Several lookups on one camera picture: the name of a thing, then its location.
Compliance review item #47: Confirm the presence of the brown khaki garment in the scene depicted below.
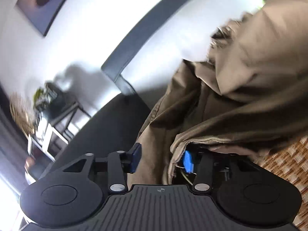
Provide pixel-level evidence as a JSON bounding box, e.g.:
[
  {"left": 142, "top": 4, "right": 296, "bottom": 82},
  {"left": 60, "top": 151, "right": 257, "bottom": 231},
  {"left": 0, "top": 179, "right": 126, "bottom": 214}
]
[{"left": 128, "top": 0, "right": 307, "bottom": 185}]

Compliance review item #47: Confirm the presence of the black side table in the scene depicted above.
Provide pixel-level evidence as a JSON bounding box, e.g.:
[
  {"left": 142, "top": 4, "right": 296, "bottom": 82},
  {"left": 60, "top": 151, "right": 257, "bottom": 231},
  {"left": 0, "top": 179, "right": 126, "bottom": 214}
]
[{"left": 35, "top": 82, "right": 91, "bottom": 141}]

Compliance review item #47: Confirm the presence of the woven bamboo seat mat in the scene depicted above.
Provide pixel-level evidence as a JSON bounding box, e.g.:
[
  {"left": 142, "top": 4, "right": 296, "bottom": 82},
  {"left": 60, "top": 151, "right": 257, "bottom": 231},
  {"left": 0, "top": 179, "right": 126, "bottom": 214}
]
[{"left": 255, "top": 137, "right": 308, "bottom": 230}]

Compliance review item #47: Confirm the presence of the green potted plant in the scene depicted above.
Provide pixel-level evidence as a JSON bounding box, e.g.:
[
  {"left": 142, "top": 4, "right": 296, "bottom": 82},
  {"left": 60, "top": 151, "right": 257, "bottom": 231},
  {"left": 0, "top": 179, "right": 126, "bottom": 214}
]
[{"left": 33, "top": 87, "right": 52, "bottom": 112}]

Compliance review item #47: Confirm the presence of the dark framed wall picture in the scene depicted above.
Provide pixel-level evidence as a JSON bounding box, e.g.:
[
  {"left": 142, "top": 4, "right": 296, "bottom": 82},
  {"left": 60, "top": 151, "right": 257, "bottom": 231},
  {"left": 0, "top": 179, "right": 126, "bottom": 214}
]
[{"left": 17, "top": 0, "right": 66, "bottom": 36}]

